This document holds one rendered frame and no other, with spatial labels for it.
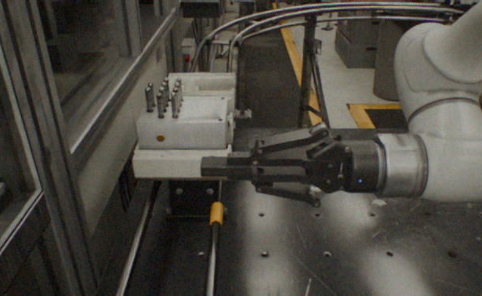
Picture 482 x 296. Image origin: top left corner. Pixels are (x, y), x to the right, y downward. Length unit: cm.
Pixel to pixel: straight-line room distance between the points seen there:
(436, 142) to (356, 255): 25
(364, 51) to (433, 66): 319
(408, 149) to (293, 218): 31
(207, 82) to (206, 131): 32
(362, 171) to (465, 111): 17
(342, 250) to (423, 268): 13
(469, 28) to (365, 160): 21
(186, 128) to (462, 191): 38
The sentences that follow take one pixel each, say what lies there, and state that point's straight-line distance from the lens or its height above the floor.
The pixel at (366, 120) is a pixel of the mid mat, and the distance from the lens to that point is 282.
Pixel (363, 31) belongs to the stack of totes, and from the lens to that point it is 378.
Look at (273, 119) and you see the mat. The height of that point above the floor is 1.
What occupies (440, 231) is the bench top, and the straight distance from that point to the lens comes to 85.
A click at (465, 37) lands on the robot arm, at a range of 63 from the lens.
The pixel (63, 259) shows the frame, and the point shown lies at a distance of 59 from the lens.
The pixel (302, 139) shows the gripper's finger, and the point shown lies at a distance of 55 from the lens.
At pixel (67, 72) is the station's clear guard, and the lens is 65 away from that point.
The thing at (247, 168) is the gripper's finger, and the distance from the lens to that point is 56.
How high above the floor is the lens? 118
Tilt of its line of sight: 29 degrees down
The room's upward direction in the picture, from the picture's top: straight up
